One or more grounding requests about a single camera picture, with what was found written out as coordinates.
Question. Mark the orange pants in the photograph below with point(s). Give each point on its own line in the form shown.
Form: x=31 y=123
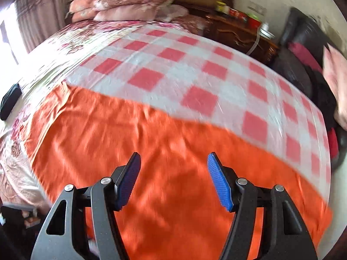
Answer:
x=168 y=146

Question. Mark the dark red cushion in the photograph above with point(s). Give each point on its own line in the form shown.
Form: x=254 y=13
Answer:
x=303 y=55

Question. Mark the pale pink pillow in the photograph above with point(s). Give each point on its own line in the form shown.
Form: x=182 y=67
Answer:
x=122 y=13

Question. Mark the pink curtain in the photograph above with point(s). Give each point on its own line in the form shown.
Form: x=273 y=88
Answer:
x=40 y=13

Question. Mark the wall socket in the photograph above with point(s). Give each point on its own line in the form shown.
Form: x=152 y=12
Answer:
x=256 y=8

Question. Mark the red box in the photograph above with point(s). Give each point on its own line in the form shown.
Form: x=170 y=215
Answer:
x=237 y=13

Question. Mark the white round device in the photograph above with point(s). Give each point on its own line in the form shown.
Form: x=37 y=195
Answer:
x=267 y=33

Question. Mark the pink floral pillow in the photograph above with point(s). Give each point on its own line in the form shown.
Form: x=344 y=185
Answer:
x=81 y=8

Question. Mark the yellow jar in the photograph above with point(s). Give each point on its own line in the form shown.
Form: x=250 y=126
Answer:
x=221 y=7

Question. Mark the dark floral pillow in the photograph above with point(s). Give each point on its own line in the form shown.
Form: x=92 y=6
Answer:
x=189 y=23

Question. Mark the carved wooden nightstand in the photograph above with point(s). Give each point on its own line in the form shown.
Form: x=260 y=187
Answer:
x=233 y=35

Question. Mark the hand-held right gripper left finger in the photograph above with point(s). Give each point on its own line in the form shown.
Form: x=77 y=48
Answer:
x=127 y=184

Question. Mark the red container with green top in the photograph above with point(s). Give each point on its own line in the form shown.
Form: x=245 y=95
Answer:
x=253 y=21

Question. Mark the black clothes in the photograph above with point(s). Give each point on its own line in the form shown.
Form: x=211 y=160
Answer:
x=325 y=100

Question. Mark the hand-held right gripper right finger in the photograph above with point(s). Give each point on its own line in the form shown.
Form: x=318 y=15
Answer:
x=221 y=184

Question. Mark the white charger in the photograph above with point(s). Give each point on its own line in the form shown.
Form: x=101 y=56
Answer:
x=264 y=27

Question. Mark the black leather armchair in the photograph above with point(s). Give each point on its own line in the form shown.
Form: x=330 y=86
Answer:
x=295 y=67

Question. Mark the red white checkered tablecloth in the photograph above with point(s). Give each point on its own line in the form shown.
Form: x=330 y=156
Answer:
x=176 y=70

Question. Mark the large pink flowered cushion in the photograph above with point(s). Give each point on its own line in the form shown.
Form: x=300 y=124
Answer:
x=336 y=81

